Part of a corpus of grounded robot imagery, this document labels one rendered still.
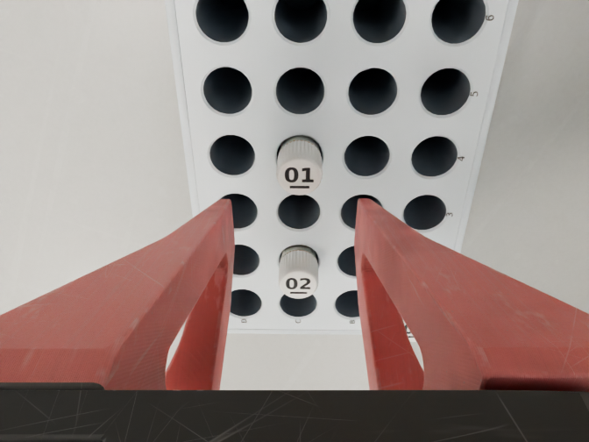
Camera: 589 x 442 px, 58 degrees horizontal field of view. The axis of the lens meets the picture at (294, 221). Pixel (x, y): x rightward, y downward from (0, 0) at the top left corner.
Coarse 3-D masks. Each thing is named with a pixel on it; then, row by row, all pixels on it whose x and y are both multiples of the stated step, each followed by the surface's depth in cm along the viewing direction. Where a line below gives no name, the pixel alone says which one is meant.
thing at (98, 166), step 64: (0, 0) 16; (64, 0) 16; (128, 0) 16; (576, 0) 16; (0, 64) 17; (64, 64) 17; (128, 64) 17; (512, 64) 17; (576, 64) 17; (0, 128) 19; (64, 128) 19; (128, 128) 19; (512, 128) 18; (576, 128) 18; (0, 192) 20; (64, 192) 20; (128, 192) 20; (512, 192) 20; (576, 192) 20; (0, 256) 22; (64, 256) 22; (512, 256) 22; (576, 256) 22; (256, 384) 27; (320, 384) 26
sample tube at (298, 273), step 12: (288, 252) 18; (300, 252) 17; (312, 252) 17; (288, 264) 16; (300, 264) 16; (312, 264) 16; (288, 276) 16; (300, 276) 16; (312, 276) 16; (288, 288) 16; (300, 288) 16; (312, 288) 16
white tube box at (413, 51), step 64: (192, 0) 13; (256, 0) 13; (320, 0) 15; (384, 0) 16; (448, 0) 16; (512, 0) 12; (192, 64) 13; (256, 64) 13; (320, 64) 13; (384, 64) 13; (448, 64) 13; (192, 128) 14; (256, 128) 14; (320, 128) 14; (384, 128) 14; (448, 128) 14; (192, 192) 16; (256, 192) 16; (320, 192) 16; (384, 192) 16; (448, 192) 16; (256, 256) 18; (320, 256) 17; (256, 320) 19; (320, 320) 19
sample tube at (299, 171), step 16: (288, 144) 14; (304, 144) 14; (288, 160) 14; (304, 160) 14; (320, 160) 14; (288, 176) 14; (304, 176) 14; (320, 176) 14; (288, 192) 14; (304, 192) 14
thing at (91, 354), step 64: (128, 256) 8; (192, 256) 9; (0, 320) 6; (64, 320) 6; (128, 320) 6; (192, 320) 11; (0, 384) 5; (64, 384) 5; (128, 384) 6; (192, 384) 11
